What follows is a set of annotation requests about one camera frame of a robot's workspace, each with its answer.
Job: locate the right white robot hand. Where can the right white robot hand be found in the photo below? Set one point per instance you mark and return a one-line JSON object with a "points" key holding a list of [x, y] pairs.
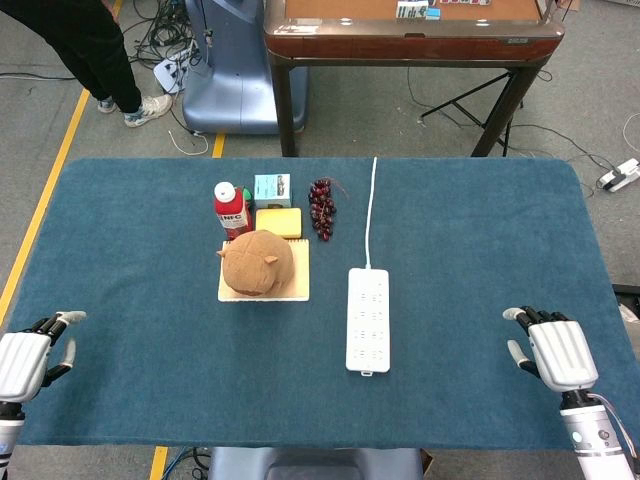
{"points": [[562, 352]]}

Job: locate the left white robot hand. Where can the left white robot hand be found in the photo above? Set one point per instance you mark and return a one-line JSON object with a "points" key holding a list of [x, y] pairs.
{"points": [[22, 356]]}

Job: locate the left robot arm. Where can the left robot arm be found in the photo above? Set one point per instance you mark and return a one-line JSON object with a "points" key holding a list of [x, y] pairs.
{"points": [[9, 432]]}

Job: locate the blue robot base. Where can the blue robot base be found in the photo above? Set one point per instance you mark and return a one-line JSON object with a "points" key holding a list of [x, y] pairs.
{"points": [[235, 75]]}

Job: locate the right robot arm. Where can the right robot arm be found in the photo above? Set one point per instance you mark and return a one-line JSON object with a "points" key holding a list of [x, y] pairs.
{"points": [[595, 432]]}

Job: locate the white floor power strip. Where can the white floor power strip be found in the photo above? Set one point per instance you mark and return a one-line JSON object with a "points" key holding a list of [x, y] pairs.
{"points": [[621, 176]]}

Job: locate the blue table cloth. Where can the blue table cloth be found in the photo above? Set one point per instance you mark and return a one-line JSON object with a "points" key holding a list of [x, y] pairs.
{"points": [[150, 350]]}

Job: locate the brown plush toy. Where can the brown plush toy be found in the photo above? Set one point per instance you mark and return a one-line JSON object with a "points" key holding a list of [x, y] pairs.
{"points": [[257, 267]]}

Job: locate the red juice bottle white cap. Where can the red juice bottle white cap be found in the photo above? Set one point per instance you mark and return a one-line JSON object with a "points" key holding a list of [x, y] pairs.
{"points": [[230, 212]]}

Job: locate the blue grey robot torso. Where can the blue grey robot torso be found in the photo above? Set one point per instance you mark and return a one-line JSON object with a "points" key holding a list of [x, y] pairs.
{"points": [[315, 464]]}

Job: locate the beige wooden board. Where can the beige wooden board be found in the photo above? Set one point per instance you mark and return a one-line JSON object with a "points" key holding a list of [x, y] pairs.
{"points": [[300, 280]]}

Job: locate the white sneaker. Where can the white sneaker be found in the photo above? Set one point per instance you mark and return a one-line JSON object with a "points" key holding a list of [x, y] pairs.
{"points": [[148, 110]]}

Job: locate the dark red grape bunch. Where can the dark red grape bunch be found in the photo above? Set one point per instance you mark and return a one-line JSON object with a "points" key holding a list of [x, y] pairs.
{"points": [[321, 210]]}

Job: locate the yellow sponge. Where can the yellow sponge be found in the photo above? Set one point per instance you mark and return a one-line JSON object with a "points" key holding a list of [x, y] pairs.
{"points": [[279, 223]]}

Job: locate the teal small carton box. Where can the teal small carton box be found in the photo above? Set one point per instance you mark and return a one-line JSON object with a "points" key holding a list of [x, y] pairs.
{"points": [[272, 190]]}

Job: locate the person in black trousers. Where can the person in black trousers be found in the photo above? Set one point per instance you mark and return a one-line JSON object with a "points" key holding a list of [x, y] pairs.
{"points": [[85, 50]]}

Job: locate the brown mahjong table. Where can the brown mahjong table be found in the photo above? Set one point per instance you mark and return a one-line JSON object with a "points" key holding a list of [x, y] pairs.
{"points": [[410, 40]]}

